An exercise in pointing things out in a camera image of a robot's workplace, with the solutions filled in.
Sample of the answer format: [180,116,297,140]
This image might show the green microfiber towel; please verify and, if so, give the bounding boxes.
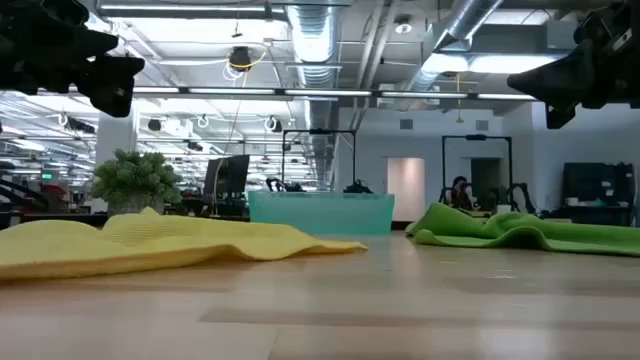
[404,201,640,259]

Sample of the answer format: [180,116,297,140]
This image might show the long ceiling light strip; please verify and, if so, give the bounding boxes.
[0,86,539,102]

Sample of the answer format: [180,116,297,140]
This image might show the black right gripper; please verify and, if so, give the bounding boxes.
[506,0,640,130]

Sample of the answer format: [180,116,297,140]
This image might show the artificial green potted plant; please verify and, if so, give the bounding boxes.
[90,148,184,217]

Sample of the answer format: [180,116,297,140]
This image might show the yellow microfiber towel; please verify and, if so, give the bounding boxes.
[0,206,370,281]

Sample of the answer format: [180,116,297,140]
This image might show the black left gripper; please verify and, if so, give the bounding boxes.
[0,0,146,119]

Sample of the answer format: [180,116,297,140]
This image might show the black aluminium table frame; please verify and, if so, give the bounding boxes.
[0,211,251,229]

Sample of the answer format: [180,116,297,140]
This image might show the teal plastic basket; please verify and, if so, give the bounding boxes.
[247,190,396,237]

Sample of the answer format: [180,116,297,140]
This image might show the black ceiling device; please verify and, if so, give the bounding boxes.
[228,45,253,73]

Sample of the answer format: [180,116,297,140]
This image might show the person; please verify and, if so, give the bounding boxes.
[446,175,477,211]

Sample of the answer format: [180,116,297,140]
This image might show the white door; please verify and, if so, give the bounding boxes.
[386,157,427,223]

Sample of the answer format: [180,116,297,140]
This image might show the black background monitor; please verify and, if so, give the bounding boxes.
[203,154,251,202]

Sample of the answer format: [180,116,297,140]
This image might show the black shelf unit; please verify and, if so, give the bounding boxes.
[560,161,637,227]

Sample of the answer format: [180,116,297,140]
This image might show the silver ventilation duct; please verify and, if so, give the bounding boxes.
[399,0,506,96]
[283,0,346,187]

